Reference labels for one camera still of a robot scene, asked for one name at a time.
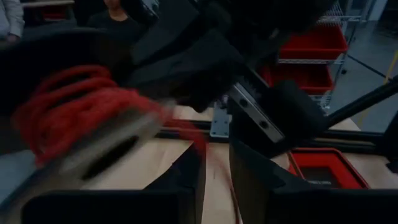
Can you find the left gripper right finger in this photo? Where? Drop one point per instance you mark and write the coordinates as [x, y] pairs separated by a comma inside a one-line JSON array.
[[255, 174]]

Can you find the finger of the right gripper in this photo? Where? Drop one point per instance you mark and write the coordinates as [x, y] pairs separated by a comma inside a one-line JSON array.
[[192, 74], [168, 28]]

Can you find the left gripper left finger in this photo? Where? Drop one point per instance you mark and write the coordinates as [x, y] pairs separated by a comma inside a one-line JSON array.
[[189, 171]]

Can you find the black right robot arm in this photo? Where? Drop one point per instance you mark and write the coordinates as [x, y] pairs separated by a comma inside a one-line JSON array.
[[393, 140]]

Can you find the person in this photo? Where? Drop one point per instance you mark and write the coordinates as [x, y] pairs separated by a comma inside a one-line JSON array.
[[118, 21], [12, 18]]

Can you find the red tray with dark base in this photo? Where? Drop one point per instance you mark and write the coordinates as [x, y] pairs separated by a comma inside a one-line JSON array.
[[335, 161]]

